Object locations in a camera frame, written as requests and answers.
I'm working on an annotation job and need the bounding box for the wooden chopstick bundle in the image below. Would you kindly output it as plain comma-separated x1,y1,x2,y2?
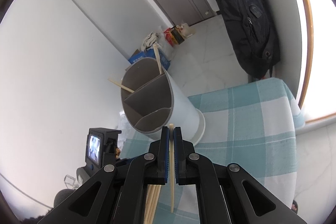
143,185,161,224

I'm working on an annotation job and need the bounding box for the chopstick in holder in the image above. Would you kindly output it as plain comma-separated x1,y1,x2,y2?
108,78,134,93
153,43,163,75

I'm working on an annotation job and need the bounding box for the white grey utensil holder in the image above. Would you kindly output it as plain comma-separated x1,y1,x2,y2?
121,57,206,145

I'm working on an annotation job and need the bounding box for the foot in black sandal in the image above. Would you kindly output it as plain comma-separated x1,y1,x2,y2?
291,200,298,214

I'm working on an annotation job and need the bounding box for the teal plaid tablecloth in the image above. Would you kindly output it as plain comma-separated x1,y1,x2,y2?
121,77,304,223

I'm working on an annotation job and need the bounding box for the blue cardboard box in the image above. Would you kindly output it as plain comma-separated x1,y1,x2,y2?
128,48,170,70

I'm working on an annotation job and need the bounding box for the beige cloth pile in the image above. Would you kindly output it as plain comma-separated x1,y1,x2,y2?
141,32,161,52

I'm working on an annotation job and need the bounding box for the black yellow paper bag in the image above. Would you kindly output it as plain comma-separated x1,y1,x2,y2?
163,26,185,47

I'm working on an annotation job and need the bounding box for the clear bag by door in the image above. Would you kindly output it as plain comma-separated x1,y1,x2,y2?
177,23,196,39

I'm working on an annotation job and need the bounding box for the black backpack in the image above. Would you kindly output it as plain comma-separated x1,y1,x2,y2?
216,0,280,79

